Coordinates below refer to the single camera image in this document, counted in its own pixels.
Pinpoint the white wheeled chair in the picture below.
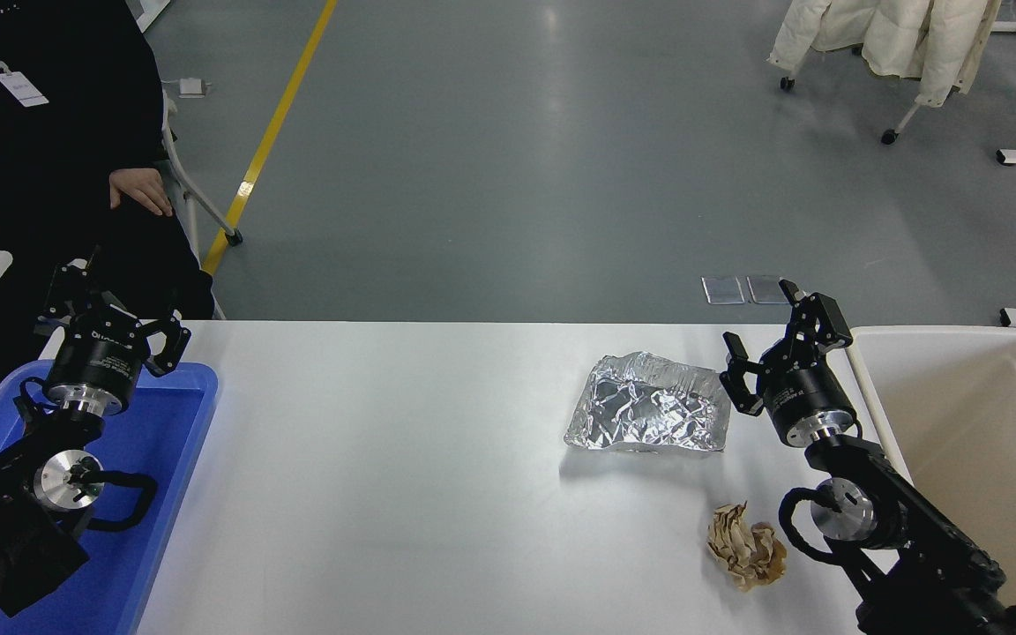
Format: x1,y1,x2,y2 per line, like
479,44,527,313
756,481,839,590
780,0,1007,145

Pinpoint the person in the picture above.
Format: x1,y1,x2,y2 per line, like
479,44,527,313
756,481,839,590
0,0,215,393

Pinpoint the foil tray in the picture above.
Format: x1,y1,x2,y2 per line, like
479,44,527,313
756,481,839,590
564,351,732,455

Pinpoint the person's left hand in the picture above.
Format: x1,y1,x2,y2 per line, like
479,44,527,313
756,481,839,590
109,168,174,218

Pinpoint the tan paper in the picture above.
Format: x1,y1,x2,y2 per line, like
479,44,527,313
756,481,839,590
706,503,788,593

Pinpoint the cream puffy jacket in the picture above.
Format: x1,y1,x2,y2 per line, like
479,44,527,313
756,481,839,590
768,0,1003,108

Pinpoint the large pale bin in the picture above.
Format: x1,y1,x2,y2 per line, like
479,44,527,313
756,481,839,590
845,325,1016,631

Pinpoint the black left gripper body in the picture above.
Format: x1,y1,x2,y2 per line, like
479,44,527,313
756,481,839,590
46,328,149,408

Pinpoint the white name badge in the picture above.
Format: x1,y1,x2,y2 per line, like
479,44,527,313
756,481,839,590
0,60,50,108

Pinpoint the silver floor plate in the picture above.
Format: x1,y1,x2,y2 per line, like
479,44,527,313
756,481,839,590
747,275,791,306
702,276,746,306

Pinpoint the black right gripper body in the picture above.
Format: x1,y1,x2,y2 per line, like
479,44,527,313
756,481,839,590
759,353,855,440

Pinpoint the blue plastic tray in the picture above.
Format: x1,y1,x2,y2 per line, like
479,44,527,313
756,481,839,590
0,360,220,635

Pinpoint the grey wheeled chair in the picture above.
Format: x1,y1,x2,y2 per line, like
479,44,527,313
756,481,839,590
160,88,244,320

